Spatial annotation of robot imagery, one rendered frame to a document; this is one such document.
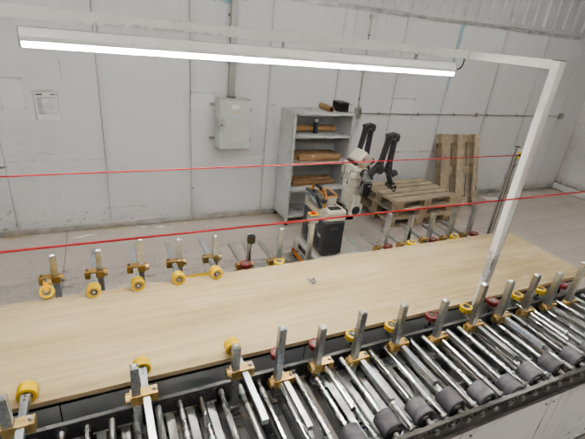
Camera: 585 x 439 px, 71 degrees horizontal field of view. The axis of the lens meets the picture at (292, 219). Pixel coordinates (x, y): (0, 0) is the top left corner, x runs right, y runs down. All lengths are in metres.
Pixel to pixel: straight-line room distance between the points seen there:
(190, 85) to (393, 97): 3.00
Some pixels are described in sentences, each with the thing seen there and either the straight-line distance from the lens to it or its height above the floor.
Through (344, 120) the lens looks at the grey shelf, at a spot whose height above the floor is 1.41.
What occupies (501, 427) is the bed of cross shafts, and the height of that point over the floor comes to 0.60.
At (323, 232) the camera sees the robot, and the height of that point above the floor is 0.58.
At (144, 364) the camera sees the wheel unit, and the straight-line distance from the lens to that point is 2.18.
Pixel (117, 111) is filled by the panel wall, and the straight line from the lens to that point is 5.25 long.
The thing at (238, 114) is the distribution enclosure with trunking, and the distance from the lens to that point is 5.26.
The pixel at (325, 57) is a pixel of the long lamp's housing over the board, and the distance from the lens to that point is 2.43.
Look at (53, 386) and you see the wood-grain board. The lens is 2.29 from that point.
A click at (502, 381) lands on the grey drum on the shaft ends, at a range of 2.69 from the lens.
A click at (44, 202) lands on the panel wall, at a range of 5.59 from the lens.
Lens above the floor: 2.46
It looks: 24 degrees down
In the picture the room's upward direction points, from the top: 6 degrees clockwise
